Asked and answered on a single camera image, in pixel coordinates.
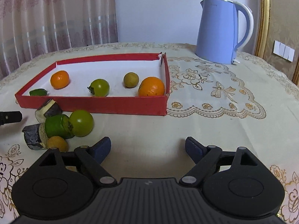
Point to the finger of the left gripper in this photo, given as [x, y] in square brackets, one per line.
[10, 117]

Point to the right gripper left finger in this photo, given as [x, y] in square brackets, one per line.
[89, 161]

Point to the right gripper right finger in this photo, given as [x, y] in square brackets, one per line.
[205, 159]

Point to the purple eggplant piece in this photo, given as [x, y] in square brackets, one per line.
[35, 136]
[48, 109]

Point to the green tomato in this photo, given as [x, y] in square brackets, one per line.
[99, 88]
[82, 123]

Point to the yellow-brown longan fruit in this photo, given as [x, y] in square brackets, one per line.
[131, 80]
[58, 142]

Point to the small green cucumber piece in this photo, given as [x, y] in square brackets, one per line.
[38, 92]

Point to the orange mandarin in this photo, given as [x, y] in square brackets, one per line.
[151, 86]
[60, 79]

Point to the cream embroidered tablecloth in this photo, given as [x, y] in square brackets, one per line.
[248, 104]

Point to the red shallow cardboard box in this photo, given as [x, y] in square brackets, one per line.
[112, 68]

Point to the pink patterned curtain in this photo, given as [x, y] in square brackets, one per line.
[30, 28]

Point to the light blue electric kettle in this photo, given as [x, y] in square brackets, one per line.
[218, 32]

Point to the gold framed headboard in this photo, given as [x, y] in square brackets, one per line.
[278, 21]

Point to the white wall switch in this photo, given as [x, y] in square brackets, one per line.
[283, 51]

